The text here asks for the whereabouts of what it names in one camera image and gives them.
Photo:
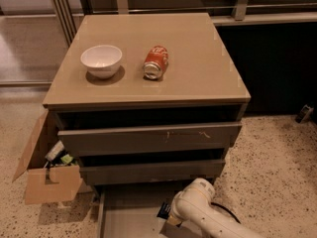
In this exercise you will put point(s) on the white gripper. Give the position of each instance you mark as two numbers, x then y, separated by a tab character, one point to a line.
170	214

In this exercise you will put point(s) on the dark blue snack bar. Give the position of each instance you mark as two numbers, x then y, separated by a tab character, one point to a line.
164	211

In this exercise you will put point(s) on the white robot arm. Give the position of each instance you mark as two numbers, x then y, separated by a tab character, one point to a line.
193	204

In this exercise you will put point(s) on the bottom grey drawer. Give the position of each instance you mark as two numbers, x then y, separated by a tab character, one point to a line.
130	211

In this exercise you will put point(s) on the grey drawer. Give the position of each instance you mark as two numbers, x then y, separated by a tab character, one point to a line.
130	211
150	139
154	172

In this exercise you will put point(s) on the middle grey drawer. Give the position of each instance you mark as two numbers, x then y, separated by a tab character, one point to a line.
154	172

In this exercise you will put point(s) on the grey drawer cabinet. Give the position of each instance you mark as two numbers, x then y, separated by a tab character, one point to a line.
201	83

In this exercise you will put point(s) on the top grey drawer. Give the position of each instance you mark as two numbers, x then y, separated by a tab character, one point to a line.
150	139

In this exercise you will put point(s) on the green packet in box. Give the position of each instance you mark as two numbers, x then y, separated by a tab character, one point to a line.
66	159

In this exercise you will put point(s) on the brown cardboard box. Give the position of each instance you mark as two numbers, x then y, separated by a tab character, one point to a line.
46	185

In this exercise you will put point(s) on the white packet in box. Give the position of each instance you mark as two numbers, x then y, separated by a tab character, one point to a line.
55	151

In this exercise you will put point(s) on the red soda can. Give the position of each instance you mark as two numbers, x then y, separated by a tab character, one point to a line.
156	63

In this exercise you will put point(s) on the small dark floor object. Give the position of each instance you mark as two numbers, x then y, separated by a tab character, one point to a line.
304	114

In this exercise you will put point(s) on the white bowl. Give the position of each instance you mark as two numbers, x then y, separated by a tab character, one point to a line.
102	61

